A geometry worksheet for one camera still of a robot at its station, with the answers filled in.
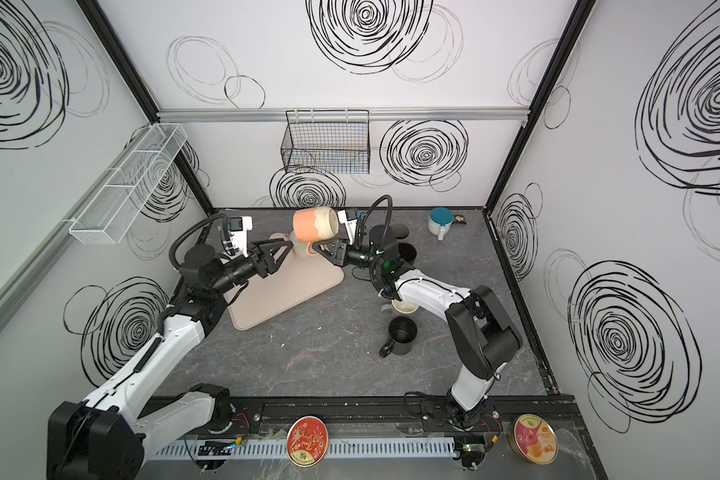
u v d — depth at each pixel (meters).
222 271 0.61
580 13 0.72
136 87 0.84
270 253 0.64
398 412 0.77
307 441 0.68
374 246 0.65
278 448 0.64
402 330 0.84
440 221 1.09
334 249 0.72
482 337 0.46
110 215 0.72
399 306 0.85
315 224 0.72
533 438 0.68
